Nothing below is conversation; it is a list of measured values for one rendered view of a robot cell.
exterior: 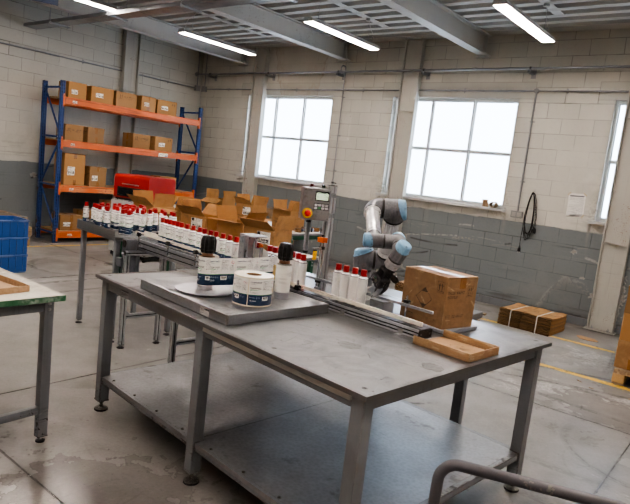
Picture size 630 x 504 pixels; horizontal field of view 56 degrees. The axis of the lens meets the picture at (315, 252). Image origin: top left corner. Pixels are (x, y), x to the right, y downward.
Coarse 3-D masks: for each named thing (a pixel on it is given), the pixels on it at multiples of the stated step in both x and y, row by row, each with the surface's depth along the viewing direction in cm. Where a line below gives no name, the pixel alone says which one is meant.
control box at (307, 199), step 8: (304, 192) 342; (312, 192) 343; (304, 200) 343; (312, 200) 344; (304, 208) 344; (312, 208) 344; (328, 208) 346; (304, 216) 344; (312, 216) 345; (320, 216) 346; (328, 216) 347
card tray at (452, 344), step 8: (416, 336) 274; (448, 336) 291; (456, 336) 288; (464, 336) 285; (416, 344) 274; (424, 344) 270; (432, 344) 267; (440, 344) 264; (448, 344) 279; (456, 344) 281; (464, 344) 282; (472, 344) 282; (480, 344) 279; (488, 344) 276; (440, 352) 264; (448, 352) 262; (456, 352) 259; (464, 352) 256; (472, 352) 270; (480, 352) 260; (488, 352) 265; (496, 352) 271; (464, 360) 256; (472, 360) 256
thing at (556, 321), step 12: (504, 312) 712; (516, 312) 701; (528, 312) 701; (540, 312) 711; (552, 312) 720; (504, 324) 712; (516, 324) 702; (528, 324) 693; (540, 324) 683; (552, 324) 677; (564, 324) 711
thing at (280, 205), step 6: (276, 204) 793; (282, 204) 801; (294, 204) 763; (276, 210) 784; (282, 210) 776; (288, 210) 763; (294, 210) 769; (276, 216) 784; (276, 222) 784; (294, 222) 773; (300, 222) 781; (294, 228) 775
